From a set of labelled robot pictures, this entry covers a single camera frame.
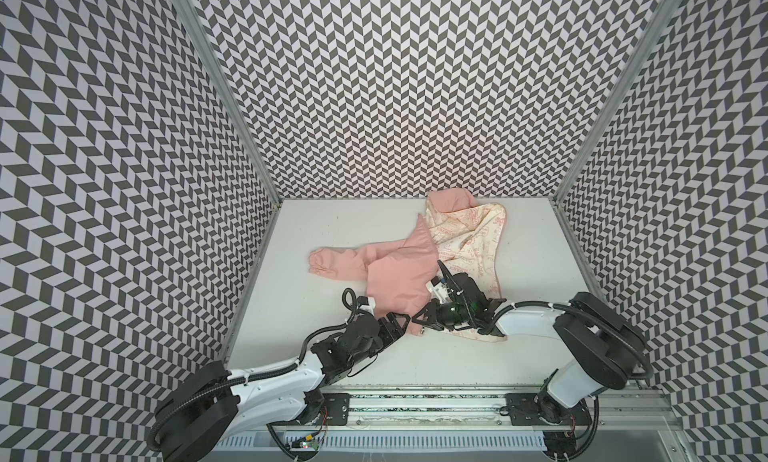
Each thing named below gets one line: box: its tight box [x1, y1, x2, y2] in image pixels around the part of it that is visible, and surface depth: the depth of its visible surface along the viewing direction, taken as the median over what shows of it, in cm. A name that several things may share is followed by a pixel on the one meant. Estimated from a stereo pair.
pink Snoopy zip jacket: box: [309, 188, 507, 342], surface depth 98 cm
